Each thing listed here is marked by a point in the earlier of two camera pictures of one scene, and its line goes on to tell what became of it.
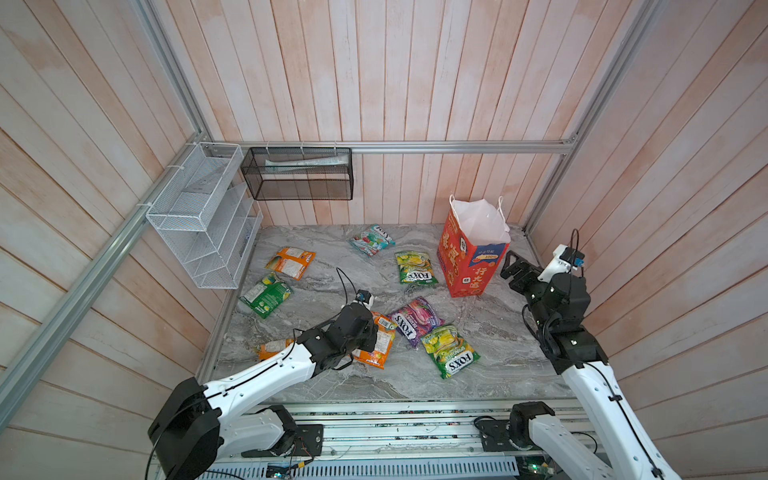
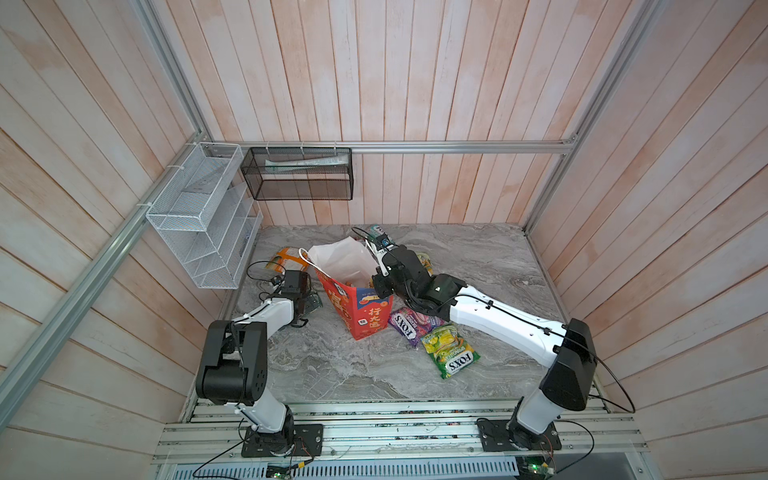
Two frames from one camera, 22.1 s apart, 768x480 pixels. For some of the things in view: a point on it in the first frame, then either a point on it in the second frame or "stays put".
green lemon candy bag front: [448, 352] stays put
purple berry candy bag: [416, 320] stays put
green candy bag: [266, 298] → [312, 303]
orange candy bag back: [291, 261] stays put
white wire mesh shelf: [206, 217] stays put
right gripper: [530, 273] → [378, 280]
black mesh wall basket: [299, 173] stays put
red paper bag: [474, 243] → [346, 272]
